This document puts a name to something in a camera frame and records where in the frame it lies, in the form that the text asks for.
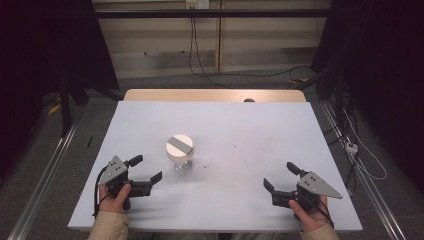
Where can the white table mat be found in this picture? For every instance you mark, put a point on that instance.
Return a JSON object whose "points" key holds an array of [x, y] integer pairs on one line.
{"points": [[226, 133]]}

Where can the white wall socket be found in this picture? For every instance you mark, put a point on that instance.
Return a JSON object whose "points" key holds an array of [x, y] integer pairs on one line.
{"points": [[197, 3]]}

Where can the small black floor stick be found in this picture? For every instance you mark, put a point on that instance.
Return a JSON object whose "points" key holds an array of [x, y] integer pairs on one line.
{"points": [[89, 141]]}

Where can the black metal stand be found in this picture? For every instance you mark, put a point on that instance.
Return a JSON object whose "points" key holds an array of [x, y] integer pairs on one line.
{"points": [[339, 96], [65, 106]]}

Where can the dark round table grommet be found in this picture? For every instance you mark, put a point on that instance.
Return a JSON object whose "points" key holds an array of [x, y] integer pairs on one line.
{"points": [[249, 100]]}

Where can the black horizontal metal bar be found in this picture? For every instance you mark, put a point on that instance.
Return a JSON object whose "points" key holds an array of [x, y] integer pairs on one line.
{"points": [[213, 13]]}

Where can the wooden table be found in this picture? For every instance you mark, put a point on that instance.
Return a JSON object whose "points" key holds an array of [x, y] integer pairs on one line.
{"points": [[200, 95]]}

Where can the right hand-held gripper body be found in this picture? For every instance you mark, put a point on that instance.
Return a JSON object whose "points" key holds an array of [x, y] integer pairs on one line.
{"points": [[315, 186]]}

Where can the yellow floor tape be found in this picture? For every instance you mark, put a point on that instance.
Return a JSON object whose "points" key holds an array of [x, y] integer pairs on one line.
{"points": [[54, 109]]}

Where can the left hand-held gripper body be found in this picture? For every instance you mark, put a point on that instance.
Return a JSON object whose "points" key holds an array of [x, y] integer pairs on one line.
{"points": [[115, 170]]}

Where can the metal floor rail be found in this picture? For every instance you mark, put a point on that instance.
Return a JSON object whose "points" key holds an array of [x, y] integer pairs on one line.
{"points": [[366, 186], [43, 183]]}

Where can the white power strip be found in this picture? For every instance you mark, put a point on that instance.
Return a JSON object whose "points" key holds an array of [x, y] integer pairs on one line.
{"points": [[351, 148]]}

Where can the person's left hand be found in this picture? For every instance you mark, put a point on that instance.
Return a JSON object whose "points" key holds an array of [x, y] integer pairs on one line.
{"points": [[113, 201]]}

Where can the person's right hand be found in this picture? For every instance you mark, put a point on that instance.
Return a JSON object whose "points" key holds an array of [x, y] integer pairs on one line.
{"points": [[311, 218]]}

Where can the black curtain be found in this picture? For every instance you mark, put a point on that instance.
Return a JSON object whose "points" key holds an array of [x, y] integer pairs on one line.
{"points": [[40, 50], [390, 66]]}

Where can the glass jar with white lid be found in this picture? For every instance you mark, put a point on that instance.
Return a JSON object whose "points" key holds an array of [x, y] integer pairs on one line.
{"points": [[180, 146]]}

